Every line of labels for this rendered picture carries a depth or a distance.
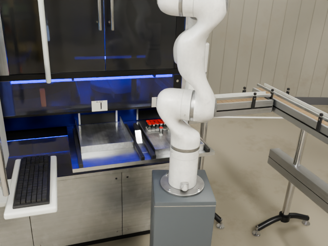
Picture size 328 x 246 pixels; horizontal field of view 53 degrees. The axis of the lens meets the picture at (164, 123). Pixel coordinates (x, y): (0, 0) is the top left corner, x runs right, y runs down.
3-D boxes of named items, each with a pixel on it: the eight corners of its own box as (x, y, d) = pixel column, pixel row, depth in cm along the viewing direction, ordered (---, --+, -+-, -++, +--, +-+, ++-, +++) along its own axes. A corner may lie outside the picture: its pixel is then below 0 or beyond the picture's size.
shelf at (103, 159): (66, 129, 189) (66, 126, 188) (181, 119, 210) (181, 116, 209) (72, 173, 147) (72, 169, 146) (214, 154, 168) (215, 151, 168)
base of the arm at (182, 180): (208, 197, 135) (212, 157, 127) (161, 197, 133) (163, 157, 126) (199, 172, 152) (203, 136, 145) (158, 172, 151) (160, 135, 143)
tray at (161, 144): (138, 128, 190) (138, 122, 189) (180, 124, 198) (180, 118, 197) (154, 155, 161) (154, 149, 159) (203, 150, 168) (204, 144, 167)
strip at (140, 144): (134, 140, 175) (134, 130, 173) (140, 139, 176) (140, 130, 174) (141, 153, 163) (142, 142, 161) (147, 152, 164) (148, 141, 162)
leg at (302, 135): (274, 217, 247) (295, 123, 217) (284, 215, 249) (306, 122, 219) (282, 225, 239) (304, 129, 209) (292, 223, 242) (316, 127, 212)
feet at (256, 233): (249, 231, 243) (252, 215, 238) (305, 219, 258) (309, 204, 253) (255, 238, 236) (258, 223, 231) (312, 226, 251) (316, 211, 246)
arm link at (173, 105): (197, 154, 129) (203, 96, 120) (152, 148, 132) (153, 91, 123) (200, 141, 140) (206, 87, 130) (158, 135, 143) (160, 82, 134)
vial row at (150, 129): (147, 130, 187) (147, 123, 185) (176, 127, 192) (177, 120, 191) (148, 132, 185) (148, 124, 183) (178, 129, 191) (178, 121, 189)
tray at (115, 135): (75, 125, 190) (75, 119, 188) (120, 121, 197) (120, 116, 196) (81, 153, 160) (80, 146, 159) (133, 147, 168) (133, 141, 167)
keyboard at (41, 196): (21, 160, 166) (20, 156, 165) (50, 157, 170) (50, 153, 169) (12, 209, 131) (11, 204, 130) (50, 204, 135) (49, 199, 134)
